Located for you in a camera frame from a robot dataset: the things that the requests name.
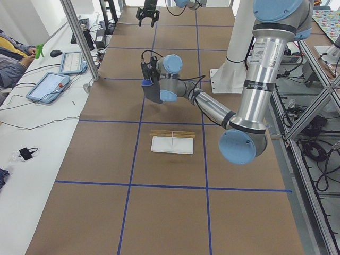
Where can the grey blue towel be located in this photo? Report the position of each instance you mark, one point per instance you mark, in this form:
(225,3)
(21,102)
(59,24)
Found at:
(151,90)

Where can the black computer mouse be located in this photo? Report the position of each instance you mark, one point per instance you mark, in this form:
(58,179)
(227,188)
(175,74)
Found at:
(55,53)

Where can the blue teach pendant near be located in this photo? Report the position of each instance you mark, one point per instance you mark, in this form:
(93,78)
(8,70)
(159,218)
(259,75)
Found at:
(48,88)

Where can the green plastic tool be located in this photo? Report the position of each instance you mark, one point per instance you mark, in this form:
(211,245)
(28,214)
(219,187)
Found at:
(39,51)

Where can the seated person in background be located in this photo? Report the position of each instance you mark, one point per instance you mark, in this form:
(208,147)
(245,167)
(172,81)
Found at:
(16,57)

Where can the wooden rack bar right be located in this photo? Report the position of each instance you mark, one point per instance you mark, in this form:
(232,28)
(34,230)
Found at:
(172,135)

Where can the aluminium frame post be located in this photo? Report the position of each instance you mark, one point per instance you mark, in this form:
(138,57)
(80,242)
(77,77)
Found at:
(80,38)

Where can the blue teach pendant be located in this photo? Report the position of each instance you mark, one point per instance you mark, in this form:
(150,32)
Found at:
(48,88)
(72,63)

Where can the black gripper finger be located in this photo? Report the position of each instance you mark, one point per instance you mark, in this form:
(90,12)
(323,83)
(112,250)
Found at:
(154,18)
(140,18)

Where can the blue teach pendant far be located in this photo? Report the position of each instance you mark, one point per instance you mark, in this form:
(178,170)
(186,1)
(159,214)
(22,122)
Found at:
(72,63)

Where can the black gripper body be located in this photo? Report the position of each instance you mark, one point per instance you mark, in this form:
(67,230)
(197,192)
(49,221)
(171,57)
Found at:
(148,6)
(155,77)

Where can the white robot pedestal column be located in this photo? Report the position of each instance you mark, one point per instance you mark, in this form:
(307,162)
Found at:
(230,77)

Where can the black power adapter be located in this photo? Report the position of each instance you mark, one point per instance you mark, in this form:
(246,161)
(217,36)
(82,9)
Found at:
(100,39)

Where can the white towel rack base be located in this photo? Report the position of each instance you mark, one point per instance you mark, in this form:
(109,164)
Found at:
(172,145)

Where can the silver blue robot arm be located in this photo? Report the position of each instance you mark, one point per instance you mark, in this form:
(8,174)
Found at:
(260,34)
(183,4)

